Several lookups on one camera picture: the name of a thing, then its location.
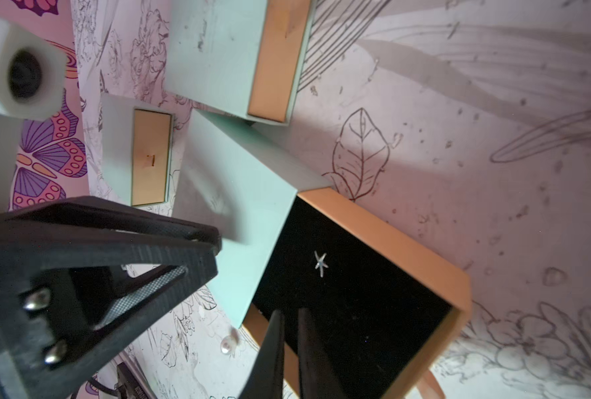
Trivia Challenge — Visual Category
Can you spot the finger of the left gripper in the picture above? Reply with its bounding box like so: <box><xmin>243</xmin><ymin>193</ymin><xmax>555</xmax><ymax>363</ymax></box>
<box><xmin>0</xmin><ymin>196</ymin><xmax>222</xmax><ymax>279</ymax></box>
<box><xmin>0</xmin><ymin>233</ymin><xmax>219</xmax><ymax>399</ymax></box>

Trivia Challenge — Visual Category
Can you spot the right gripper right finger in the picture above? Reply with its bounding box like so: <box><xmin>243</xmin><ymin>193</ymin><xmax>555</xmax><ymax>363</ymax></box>
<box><xmin>297</xmin><ymin>309</ymin><xmax>347</xmax><ymax>399</ymax></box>

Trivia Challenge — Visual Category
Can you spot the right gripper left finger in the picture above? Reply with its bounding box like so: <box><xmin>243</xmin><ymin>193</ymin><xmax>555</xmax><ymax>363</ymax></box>
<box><xmin>238</xmin><ymin>309</ymin><xmax>285</xmax><ymax>398</ymax></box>

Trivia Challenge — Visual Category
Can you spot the mint jewelry box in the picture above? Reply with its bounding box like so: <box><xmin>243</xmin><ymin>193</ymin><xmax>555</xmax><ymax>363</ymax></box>
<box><xmin>173</xmin><ymin>110</ymin><xmax>472</xmax><ymax>398</ymax></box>
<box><xmin>164</xmin><ymin>0</ymin><xmax>315</xmax><ymax>126</ymax></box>
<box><xmin>101</xmin><ymin>93</ymin><xmax>175</xmax><ymax>207</ymax></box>

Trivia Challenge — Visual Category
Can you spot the silver star earring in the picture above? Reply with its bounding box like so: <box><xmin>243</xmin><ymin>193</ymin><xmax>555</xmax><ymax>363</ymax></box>
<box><xmin>314</xmin><ymin>251</ymin><xmax>329</xmax><ymax>278</ymax></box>

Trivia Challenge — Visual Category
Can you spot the pearl earring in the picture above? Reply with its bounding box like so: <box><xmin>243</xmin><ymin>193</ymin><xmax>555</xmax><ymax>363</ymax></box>
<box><xmin>220</xmin><ymin>333</ymin><xmax>238</xmax><ymax>357</ymax></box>

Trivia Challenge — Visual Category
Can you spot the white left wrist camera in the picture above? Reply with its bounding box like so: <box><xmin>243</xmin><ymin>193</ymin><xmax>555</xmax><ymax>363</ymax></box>
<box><xmin>0</xmin><ymin>18</ymin><xmax>67</xmax><ymax>121</ymax></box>

